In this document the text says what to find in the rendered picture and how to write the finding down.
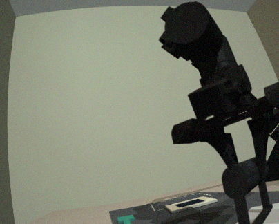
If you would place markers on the cream square tile with dark centre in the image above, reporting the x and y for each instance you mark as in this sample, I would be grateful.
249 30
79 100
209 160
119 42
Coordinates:
196 202

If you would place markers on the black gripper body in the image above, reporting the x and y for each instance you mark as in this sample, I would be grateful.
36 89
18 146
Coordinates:
190 131

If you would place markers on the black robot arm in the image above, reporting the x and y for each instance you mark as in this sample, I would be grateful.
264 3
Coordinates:
192 33

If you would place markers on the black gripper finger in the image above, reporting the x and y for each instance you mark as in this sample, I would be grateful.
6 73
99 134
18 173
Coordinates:
223 144
260 128

